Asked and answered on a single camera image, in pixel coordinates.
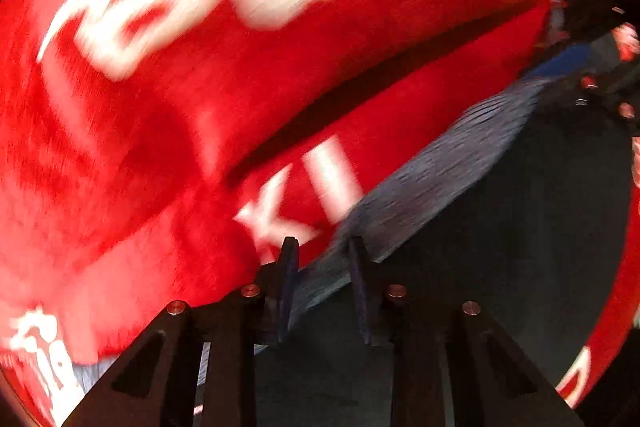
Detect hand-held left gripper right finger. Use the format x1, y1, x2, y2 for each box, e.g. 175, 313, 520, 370
346, 236, 583, 427

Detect red printed blanket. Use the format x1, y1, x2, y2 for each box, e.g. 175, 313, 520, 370
0, 0, 640, 427

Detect dark pants with grey waistband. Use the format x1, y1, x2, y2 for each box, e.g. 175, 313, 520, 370
75, 77, 633, 427

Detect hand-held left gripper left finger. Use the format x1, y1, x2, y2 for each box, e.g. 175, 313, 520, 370
62, 237, 302, 427

